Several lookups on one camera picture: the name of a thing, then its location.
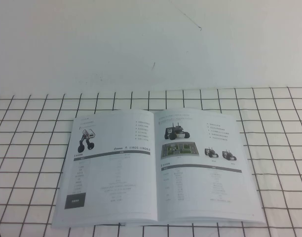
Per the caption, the white black-grid tablecloth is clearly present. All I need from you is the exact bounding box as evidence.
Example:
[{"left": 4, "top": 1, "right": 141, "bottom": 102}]
[{"left": 0, "top": 86, "right": 302, "bottom": 237}]

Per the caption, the white catalogue book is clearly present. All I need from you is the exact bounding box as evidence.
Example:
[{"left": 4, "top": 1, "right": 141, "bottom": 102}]
[{"left": 51, "top": 108, "right": 266, "bottom": 226}]

